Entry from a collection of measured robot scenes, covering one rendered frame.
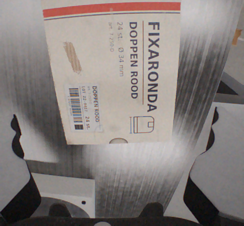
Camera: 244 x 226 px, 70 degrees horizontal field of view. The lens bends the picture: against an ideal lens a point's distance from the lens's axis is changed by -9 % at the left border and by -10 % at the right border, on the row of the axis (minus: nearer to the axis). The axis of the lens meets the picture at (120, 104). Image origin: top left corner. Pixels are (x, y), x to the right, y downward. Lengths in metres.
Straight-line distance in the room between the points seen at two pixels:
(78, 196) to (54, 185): 0.05
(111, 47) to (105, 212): 0.39
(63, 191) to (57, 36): 0.27
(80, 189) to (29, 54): 0.25
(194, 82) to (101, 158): 0.20
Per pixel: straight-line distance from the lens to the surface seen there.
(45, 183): 0.39
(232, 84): 0.51
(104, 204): 0.46
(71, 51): 0.18
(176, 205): 0.48
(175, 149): 0.35
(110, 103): 0.20
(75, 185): 0.38
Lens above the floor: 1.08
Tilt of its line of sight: 62 degrees down
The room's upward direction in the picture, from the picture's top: 180 degrees counter-clockwise
